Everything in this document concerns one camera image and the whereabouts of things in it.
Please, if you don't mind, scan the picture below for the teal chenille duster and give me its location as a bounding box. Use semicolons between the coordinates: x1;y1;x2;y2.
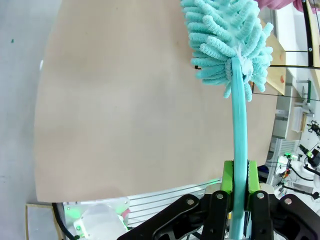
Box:
180;0;274;240

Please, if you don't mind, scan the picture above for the person in pink hoodie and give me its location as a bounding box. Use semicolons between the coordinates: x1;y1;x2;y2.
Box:
257;0;305;12

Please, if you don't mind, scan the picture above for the white rectangular box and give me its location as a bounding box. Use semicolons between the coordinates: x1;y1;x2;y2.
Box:
291;106;309;133

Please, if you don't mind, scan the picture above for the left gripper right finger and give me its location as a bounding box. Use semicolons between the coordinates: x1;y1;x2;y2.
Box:
245;160;320;240

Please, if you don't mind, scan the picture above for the thin black cable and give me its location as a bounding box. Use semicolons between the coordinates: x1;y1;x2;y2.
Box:
51;201;77;240

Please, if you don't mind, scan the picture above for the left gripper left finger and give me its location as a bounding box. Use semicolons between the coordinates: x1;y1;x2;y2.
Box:
116;160;235;240

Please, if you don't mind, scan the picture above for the white plastic-wrapped device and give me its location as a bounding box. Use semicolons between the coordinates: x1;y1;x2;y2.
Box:
72;203;130;240

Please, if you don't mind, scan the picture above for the wooden two-tier metal shelf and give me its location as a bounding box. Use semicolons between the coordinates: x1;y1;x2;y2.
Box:
250;0;320;102

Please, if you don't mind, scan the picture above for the aluminium table frame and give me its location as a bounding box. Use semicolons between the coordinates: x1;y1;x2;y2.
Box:
61;178;224;227

